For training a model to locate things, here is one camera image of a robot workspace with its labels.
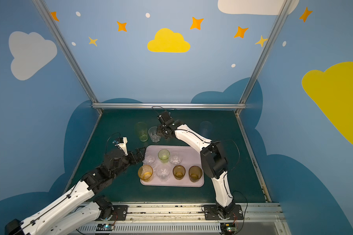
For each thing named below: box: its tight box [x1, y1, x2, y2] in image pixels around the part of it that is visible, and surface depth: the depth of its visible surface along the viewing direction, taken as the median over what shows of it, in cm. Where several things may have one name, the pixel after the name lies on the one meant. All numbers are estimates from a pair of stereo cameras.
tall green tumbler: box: [135, 121, 149, 142], surface depth 98 cm
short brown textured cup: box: [172, 164, 186, 181], surface depth 86 cm
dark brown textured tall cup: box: [188, 165, 203, 183], surface depth 84 cm
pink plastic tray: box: [140, 144, 205, 188], surface depth 87 cm
